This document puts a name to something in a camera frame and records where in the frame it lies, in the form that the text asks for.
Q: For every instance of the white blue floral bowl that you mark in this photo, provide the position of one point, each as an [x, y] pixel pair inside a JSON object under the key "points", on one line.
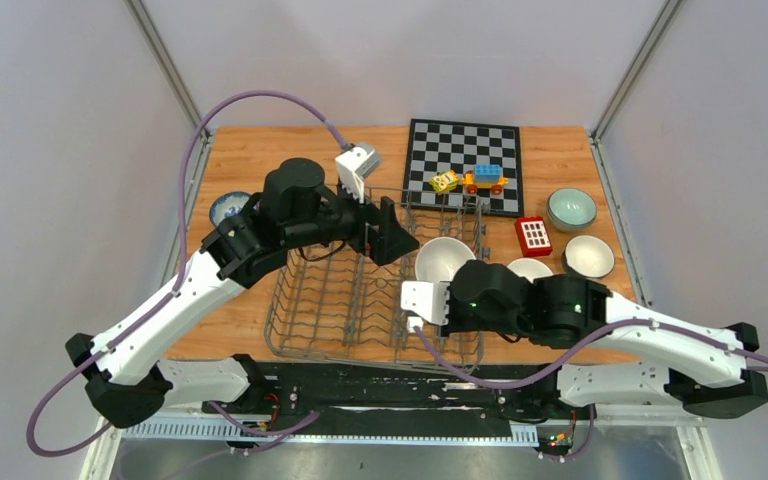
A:
{"points": [[227, 205]]}

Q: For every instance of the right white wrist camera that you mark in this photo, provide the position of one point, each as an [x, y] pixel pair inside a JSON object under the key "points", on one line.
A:
{"points": [[425, 303]]}

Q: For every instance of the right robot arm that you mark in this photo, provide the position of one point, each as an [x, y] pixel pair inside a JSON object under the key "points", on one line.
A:
{"points": [[615, 351]]}

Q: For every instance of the grey wire dish rack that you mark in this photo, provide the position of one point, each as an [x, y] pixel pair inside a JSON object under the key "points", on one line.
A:
{"points": [[343, 308]]}

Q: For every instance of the red toy brick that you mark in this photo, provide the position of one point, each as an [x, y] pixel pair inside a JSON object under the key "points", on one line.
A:
{"points": [[533, 237]]}

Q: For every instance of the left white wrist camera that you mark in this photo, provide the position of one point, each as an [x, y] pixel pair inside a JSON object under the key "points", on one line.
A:
{"points": [[354, 166]]}

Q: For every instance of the light teal checked bowl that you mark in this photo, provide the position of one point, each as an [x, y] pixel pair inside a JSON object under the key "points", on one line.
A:
{"points": [[571, 209]]}

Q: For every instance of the teal white bowl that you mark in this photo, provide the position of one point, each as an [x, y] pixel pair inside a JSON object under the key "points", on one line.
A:
{"points": [[588, 256]]}

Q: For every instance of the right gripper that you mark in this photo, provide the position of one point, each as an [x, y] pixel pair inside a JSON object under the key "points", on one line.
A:
{"points": [[452, 325]]}

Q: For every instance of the yellow toy block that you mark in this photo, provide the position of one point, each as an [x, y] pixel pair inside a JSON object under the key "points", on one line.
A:
{"points": [[444, 182]]}

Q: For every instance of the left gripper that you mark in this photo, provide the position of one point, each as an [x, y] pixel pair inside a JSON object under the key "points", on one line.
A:
{"points": [[385, 243]]}

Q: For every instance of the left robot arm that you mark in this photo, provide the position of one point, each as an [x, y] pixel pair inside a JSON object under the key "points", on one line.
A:
{"points": [[128, 378]]}

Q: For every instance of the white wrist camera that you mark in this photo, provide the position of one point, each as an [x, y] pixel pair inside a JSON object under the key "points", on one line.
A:
{"points": [[425, 303], [354, 166]]}

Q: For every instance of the beige bowl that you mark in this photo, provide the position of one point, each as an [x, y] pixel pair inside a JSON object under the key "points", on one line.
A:
{"points": [[440, 258], [530, 268]]}

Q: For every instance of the black white chessboard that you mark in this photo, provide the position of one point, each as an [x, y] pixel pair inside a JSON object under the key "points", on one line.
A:
{"points": [[439, 145]]}

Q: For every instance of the blue orange toy car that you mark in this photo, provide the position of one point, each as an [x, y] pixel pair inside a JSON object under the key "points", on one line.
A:
{"points": [[484, 177]]}

